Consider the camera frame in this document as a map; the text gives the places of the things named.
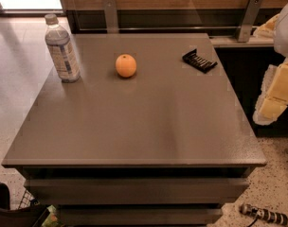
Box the clear blue plastic water bottle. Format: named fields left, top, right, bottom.
left=45, top=14, right=80, bottom=83

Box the orange fruit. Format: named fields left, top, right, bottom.
left=115, top=54, right=136, bottom=78

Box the green snack package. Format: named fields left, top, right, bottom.
left=41, top=205, right=65, bottom=227

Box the left metal bracket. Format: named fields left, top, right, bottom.
left=102, top=0, right=119, bottom=33

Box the black wire basket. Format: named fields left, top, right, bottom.
left=0, top=180, right=53, bottom=227

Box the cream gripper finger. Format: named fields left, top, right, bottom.
left=253, top=59, right=288, bottom=126
left=253, top=14, right=279, bottom=38

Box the black white striped tool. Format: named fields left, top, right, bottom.
left=239, top=203, right=288, bottom=227

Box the black rxbar chocolate wrapper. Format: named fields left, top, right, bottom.
left=182, top=49, right=217, bottom=74

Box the metal bracket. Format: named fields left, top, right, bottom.
left=102, top=0, right=119, bottom=33
left=236, top=0, right=263, bottom=43

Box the grey drawer cabinet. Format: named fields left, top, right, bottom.
left=3, top=34, right=266, bottom=227

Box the right metal bracket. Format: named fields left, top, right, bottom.
left=236, top=0, right=263, bottom=43

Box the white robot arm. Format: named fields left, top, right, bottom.
left=253, top=3, right=288, bottom=126

